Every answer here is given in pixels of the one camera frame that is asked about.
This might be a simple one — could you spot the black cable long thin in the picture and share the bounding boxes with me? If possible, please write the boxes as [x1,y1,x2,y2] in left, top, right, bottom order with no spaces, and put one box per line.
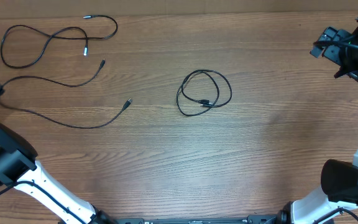
[0,59,132,129]

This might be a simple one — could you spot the black cable silver plugs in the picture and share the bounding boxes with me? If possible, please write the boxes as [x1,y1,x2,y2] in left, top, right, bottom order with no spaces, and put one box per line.
[0,14,119,69]

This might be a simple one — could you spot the black cable usb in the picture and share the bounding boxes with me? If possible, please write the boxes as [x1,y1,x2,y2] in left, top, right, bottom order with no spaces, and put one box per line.
[175,69,232,117]

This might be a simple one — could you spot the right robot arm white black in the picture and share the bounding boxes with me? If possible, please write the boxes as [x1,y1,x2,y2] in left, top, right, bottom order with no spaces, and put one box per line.
[259,16,358,223]

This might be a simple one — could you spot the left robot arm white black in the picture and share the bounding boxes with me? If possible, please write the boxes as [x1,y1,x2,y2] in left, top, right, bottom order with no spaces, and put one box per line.
[0,85,115,224]

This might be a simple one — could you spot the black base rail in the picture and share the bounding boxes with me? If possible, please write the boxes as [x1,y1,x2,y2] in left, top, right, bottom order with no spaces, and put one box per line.
[57,214,282,224]

